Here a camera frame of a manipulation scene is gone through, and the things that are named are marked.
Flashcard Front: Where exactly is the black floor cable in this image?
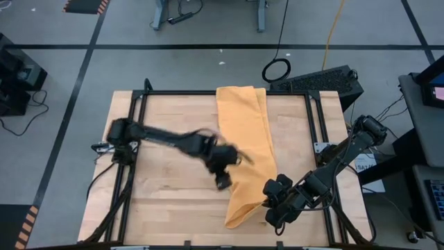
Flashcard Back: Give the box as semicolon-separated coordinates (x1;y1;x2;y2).
0;89;50;137

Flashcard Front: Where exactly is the black aluminium table frame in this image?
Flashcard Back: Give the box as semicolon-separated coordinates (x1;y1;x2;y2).
81;78;375;249

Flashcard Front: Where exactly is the black power strip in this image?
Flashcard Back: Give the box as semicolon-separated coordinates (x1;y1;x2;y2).
167;12;194;26

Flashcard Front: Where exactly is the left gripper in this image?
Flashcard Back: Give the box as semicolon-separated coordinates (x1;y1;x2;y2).
206;144;242;192

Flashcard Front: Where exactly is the white paper sheet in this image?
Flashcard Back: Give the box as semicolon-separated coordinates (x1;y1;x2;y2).
352;152;386;194

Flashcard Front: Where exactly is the grey desk leg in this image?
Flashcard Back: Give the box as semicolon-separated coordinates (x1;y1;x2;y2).
255;0;268;33
151;0;171;31

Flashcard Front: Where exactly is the yellow waffle-weave towel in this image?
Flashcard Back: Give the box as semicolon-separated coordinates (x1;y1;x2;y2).
215;85;278;230

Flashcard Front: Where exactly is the black monitor with lit screen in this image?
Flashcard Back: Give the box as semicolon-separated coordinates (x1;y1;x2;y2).
415;55;444;109

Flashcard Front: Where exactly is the yellow cable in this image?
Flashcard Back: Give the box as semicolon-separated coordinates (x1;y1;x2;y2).
321;0;346;72

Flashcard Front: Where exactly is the black cable with coil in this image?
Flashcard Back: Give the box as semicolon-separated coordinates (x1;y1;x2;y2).
261;0;292;84

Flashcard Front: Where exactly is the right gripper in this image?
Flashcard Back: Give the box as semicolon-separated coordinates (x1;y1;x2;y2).
262;173;308;230

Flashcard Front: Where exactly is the black equipment stack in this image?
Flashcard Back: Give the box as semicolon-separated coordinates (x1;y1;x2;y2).
0;33;49;117

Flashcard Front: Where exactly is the black orange-striped floor mat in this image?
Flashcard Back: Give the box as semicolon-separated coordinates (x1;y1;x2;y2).
62;0;111;15
0;203;40;250

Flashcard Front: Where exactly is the black perforated computer tower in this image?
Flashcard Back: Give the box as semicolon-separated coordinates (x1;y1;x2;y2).
269;65;365;113

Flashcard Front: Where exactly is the grey side table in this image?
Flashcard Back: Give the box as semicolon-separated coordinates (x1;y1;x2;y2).
398;72;444;168

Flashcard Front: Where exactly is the black stand base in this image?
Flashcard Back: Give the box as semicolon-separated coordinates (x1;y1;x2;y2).
357;128;431;185

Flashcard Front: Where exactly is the black keyboard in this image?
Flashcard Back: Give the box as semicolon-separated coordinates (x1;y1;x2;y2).
425;178;444;222

